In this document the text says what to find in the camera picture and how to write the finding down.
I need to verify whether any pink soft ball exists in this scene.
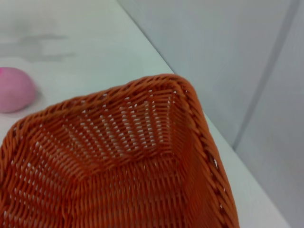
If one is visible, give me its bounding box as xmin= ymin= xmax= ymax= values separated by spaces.
xmin=0 ymin=66 xmax=36 ymax=114

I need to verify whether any orange woven plastic basket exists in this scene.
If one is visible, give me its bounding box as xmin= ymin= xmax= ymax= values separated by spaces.
xmin=0 ymin=74 xmax=240 ymax=228

